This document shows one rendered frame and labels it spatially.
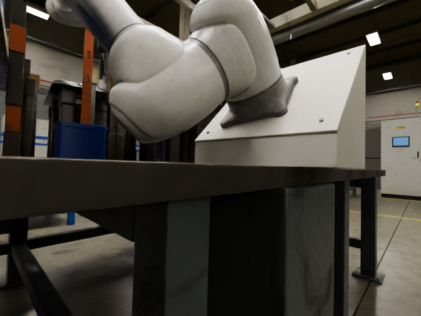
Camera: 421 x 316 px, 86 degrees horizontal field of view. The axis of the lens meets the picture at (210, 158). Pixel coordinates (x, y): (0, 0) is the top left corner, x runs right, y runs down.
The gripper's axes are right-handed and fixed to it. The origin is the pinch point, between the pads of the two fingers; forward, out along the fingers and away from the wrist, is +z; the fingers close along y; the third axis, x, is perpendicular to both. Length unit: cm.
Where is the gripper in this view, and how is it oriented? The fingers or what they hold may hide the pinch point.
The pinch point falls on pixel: (104, 86)
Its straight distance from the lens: 119.4
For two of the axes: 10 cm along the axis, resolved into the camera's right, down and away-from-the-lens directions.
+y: 6.4, -0.1, -7.7
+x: 7.7, 0.4, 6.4
